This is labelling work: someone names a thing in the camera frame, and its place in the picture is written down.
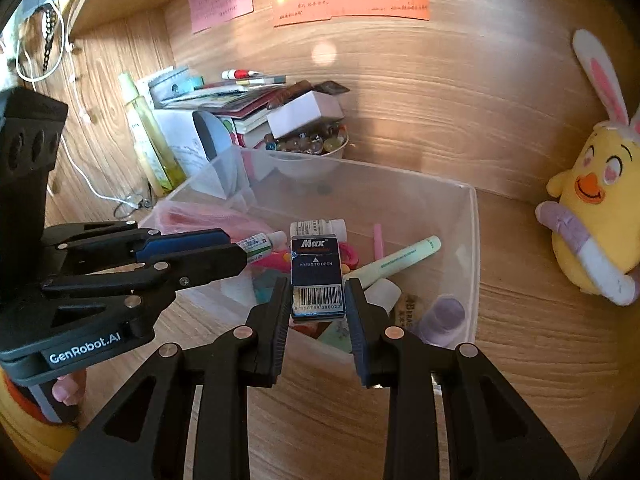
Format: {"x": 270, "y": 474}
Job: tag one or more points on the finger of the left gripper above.
{"x": 101, "y": 276}
{"x": 96, "y": 246}

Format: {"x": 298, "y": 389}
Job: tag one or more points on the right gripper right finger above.
{"x": 492, "y": 433}

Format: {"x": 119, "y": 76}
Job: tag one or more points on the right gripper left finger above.
{"x": 142, "y": 432}

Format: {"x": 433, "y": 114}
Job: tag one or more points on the white green ointment tube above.
{"x": 262, "y": 245}

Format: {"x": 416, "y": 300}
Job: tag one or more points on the purple cap small bottle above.
{"x": 441, "y": 322}

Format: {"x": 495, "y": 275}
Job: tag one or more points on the blue Max staples box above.
{"x": 317, "y": 290}

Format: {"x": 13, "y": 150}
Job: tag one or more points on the mint green white tube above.
{"x": 337, "y": 336}

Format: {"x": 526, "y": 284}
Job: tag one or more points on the pale green highlighter pen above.
{"x": 395, "y": 262}

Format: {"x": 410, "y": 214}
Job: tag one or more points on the clear plastic storage bin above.
{"x": 396, "y": 208}

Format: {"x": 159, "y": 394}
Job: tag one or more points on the person's left hand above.
{"x": 71, "y": 388}

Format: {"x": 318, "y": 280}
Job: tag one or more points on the pink bag in bin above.
{"x": 193, "y": 226}

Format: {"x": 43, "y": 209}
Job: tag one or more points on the yellow green spray bottle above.
{"x": 154, "y": 154}

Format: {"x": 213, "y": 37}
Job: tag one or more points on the white printed paper box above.
{"x": 191, "y": 135}

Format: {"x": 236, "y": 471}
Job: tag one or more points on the stack of books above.
{"x": 239, "y": 104}

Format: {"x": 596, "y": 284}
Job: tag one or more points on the white bowl of beads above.
{"x": 308, "y": 155}

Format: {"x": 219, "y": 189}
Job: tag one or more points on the red white marker pen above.
{"x": 239, "y": 74}

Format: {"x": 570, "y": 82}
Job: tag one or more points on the yellow chick bunny plush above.
{"x": 593, "y": 212}

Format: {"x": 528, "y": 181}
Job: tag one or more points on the small white cardboard box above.
{"x": 312, "y": 108}

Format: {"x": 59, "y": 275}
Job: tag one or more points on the pink paper wall note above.
{"x": 205, "y": 14}

